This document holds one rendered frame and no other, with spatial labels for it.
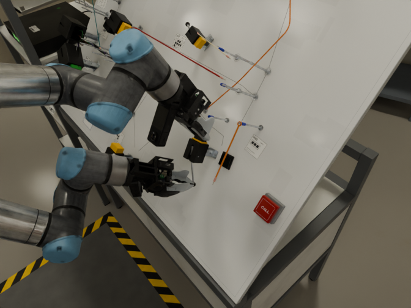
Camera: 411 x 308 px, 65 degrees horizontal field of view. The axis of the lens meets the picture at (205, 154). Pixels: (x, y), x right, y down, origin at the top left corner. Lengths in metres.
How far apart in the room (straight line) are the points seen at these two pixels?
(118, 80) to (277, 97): 0.41
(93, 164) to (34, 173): 1.96
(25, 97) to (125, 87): 0.17
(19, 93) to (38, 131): 2.45
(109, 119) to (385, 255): 1.83
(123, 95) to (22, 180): 2.16
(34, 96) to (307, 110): 0.58
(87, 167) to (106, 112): 0.20
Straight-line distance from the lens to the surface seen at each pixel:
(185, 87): 0.75
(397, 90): 2.96
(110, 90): 0.62
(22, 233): 0.77
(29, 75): 0.64
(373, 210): 2.31
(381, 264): 2.13
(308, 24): 0.87
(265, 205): 0.81
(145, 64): 0.64
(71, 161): 0.77
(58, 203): 0.83
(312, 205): 1.22
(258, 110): 0.87
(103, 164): 0.78
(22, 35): 1.56
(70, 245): 0.77
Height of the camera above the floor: 1.79
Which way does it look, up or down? 47 degrees down
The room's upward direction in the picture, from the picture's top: 5 degrees counter-clockwise
